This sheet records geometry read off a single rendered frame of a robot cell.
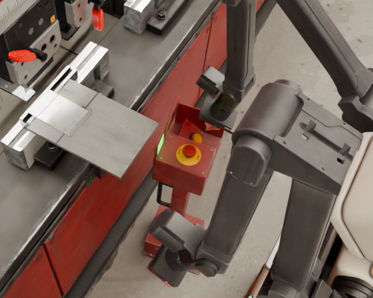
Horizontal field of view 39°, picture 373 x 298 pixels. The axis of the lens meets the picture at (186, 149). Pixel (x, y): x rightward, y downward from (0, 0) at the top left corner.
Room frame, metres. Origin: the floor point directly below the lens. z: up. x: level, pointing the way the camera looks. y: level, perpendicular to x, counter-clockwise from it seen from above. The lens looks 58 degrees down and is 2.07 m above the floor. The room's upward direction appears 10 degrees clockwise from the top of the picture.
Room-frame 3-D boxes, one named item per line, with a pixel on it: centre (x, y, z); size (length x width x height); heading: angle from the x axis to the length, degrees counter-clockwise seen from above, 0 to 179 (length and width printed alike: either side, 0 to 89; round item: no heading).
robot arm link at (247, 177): (0.35, -0.09, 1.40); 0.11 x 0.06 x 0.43; 159
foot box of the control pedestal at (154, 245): (0.84, -0.04, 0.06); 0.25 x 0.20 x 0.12; 79
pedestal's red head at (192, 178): (0.85, -0.01, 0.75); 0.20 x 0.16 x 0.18; 169
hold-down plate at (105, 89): (0.77, 0.30, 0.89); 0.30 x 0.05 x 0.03; 160
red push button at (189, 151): (0.80, -0.01, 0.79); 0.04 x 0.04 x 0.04
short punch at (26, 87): (0.75, 0.37, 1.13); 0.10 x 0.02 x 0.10; 160
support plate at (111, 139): (0.70, 0.23, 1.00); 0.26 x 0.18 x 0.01; 70
